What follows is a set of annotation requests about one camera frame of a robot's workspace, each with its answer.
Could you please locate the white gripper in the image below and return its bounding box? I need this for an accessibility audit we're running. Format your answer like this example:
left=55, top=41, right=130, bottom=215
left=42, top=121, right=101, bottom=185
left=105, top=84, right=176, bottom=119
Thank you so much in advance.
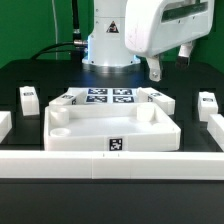
left=125, top=0, right=215, bottom=82

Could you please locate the white desk tabletop tray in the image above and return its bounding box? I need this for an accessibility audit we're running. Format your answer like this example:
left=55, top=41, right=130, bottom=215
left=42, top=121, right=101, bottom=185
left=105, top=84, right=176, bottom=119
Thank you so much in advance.
left=44, top=103, right=181, bottom=152

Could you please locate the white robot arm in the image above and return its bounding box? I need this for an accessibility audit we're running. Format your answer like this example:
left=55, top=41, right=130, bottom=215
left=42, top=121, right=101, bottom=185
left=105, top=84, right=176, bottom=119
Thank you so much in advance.
left=83, top=0, right=215, bottom=82

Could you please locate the fiducial marker sheet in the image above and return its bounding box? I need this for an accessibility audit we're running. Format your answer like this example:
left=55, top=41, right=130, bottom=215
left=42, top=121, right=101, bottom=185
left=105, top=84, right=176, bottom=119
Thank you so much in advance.
left=67, top=87, right=143, bottom=106

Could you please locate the white right fence block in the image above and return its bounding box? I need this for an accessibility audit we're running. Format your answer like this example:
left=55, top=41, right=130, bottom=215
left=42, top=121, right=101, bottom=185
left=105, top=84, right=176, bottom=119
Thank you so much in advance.
left=207, top=114, right=224, bottom=151

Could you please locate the white fence block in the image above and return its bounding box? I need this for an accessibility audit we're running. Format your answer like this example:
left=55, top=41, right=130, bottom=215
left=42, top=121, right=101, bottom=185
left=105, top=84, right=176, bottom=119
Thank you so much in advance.
left=207, top=114, right=224, bottom=151
left=0, top=111, right=12, bottom=143

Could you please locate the white front fence bar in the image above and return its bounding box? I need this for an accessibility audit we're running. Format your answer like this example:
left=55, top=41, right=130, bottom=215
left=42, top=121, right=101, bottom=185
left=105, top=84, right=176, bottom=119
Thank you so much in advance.
left=0, top=150, right=224, bottom=180

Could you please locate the white left fence block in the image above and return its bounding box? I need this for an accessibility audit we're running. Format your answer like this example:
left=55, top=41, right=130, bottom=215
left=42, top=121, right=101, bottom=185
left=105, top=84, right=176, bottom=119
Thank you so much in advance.
left=0, top=111, right=12, bottom=143

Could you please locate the black cable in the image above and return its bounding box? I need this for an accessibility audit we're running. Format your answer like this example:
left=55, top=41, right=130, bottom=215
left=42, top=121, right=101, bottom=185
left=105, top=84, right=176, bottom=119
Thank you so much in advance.
left=30, top=0, right=89, bottom=61

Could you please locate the white thin cable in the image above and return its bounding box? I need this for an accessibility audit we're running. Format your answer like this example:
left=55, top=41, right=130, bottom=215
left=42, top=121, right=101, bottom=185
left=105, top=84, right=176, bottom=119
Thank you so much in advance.
left=51, top=0, right=59, bottom=61

